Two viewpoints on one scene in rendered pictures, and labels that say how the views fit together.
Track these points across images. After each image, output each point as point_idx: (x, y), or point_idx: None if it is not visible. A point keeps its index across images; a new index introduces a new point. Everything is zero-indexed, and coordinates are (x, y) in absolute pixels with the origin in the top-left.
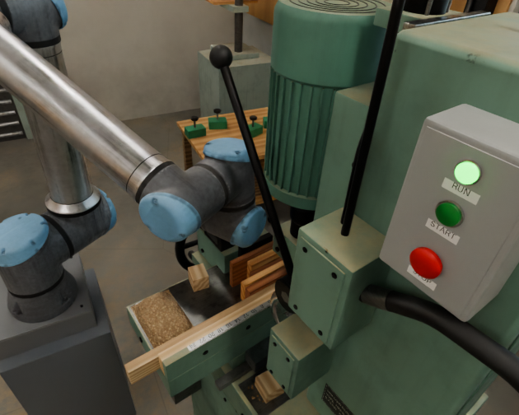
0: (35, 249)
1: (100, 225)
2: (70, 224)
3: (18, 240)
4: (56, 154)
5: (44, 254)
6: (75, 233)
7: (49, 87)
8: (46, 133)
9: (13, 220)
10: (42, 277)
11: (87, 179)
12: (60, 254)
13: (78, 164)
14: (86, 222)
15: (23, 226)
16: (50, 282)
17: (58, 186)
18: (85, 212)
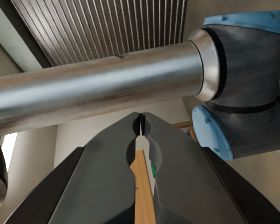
0: (227, 150)
1: (262, 56)
2: (228, 96)
3: (209, 147)
4: (120, 108)
5: (242, 141)
6: (244, 98)
7: None
8: (91, 116)
9: (194, 119)
10: (267, 146)
11: (172, 64)
12: (258, 123)
13: (141, 83)
14: (239, 82)
15: (201, 127)
16: None
17: (169, 99)
18: (220, 83)
